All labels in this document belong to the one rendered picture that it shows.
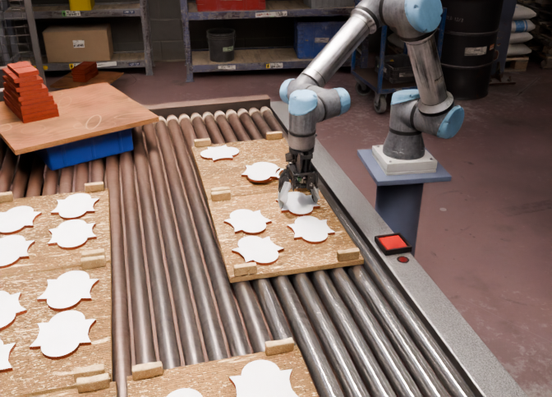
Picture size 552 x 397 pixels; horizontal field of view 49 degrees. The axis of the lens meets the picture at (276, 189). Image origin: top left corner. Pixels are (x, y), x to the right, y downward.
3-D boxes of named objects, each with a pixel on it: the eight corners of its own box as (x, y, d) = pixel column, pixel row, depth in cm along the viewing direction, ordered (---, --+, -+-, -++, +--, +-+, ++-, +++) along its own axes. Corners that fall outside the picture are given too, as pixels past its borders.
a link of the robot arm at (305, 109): (326, 94, 158) (301, 101, 154) (324, 131, 164) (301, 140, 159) (305, 85, 164) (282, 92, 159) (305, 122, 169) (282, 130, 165)
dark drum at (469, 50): (471, 79, 595) (486, -14, 554) (500, 99, 543) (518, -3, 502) (415, 81, 588) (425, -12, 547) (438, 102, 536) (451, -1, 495)
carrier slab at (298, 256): (317, 191, 190) (317, 186, 189) (364, 264, 155) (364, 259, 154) (207, 204, 183) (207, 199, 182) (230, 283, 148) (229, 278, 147)
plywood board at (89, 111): (106, 85, 252) (105, 81, 251) (159, 121, 216) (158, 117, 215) (-21, 110, 226) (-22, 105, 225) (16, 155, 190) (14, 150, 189)
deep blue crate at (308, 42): (338, 47, 647) (340, 12, 630) (345, 58, 611) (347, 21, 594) (292, 48, 644) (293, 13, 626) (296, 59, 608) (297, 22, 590)
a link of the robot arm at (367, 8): (370, -26, 186) (269, 86, 175) (397, -23, 178) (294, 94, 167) (382, 4, 194) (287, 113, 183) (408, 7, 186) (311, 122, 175)
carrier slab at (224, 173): (283, 140, 226) (283, 136, 225) (317, 190, 191) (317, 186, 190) (190, 150, 218) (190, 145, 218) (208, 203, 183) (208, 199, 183)
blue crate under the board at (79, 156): (103, 124, 240) (100, 100, 236) (135, 150, 218) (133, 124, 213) (24, 142, 224) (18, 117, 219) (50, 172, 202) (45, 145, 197)
